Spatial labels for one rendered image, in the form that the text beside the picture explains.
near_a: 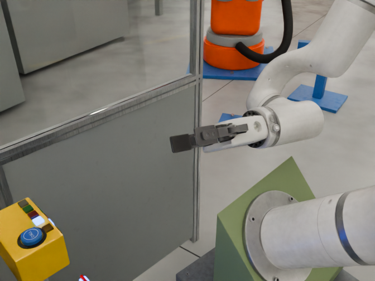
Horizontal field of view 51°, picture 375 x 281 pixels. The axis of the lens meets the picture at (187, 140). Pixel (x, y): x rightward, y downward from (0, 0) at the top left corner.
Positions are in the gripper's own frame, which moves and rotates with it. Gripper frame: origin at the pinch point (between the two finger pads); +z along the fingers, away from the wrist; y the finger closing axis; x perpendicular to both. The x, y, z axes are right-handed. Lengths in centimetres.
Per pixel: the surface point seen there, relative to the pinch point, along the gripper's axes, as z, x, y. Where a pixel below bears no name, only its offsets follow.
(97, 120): -7, 17, 70
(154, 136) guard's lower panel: -33, 9, 83
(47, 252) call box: 23.5, -15.6, 22.4
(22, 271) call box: 28.5, -17.7, 22.5
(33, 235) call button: 25.3, -11.7, 22.9
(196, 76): -52, 30, 73
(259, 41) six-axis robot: -247, 105, 240
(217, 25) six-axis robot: -202, 124, 247
